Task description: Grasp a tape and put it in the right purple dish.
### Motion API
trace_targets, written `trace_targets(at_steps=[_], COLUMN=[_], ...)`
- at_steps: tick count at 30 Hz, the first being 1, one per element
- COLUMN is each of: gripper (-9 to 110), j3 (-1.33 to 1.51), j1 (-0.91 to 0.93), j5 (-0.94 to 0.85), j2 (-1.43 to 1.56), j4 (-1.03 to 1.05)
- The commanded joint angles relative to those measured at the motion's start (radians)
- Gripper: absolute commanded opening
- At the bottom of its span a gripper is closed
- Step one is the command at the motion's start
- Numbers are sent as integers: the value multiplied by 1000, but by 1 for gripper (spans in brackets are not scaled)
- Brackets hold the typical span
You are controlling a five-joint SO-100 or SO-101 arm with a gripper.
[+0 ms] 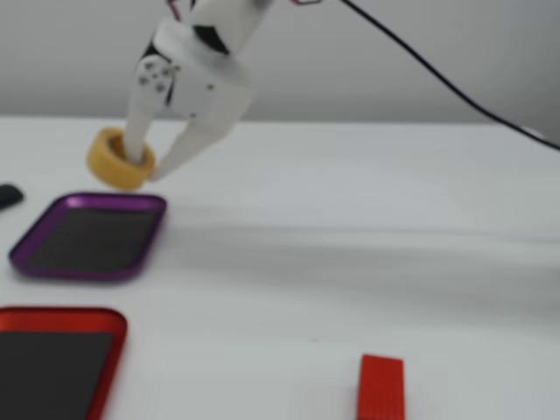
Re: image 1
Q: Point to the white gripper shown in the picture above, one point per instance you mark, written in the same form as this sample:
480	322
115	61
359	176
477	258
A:
202	93

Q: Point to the yellow tape roll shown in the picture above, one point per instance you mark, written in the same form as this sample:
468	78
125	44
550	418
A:
109	170

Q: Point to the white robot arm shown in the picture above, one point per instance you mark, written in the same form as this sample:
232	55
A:
238	22

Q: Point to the purple metal dish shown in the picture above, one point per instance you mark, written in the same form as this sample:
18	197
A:
87	245

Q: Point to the red metal dish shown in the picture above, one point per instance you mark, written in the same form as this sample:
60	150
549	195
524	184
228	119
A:
48	372

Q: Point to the small black object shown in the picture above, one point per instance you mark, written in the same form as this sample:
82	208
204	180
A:
9	195

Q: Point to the red rectangular block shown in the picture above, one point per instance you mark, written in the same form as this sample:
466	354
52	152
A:
380	389

